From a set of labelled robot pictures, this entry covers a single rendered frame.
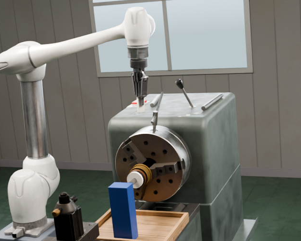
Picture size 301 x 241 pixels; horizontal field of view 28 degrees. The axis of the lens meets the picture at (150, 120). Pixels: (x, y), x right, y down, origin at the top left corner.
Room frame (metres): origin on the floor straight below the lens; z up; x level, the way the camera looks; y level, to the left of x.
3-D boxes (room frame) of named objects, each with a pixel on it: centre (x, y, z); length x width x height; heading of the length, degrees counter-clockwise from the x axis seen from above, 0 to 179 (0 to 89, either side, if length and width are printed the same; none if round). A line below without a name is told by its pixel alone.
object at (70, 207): (1.95, 0.32, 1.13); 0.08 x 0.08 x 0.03
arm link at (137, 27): (2.54, 0.02, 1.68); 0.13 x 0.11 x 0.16; 170
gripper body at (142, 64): (2.53, 0.03, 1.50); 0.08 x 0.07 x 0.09; 25
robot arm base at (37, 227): (2.58, 0.61, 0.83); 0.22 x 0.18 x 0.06; 157
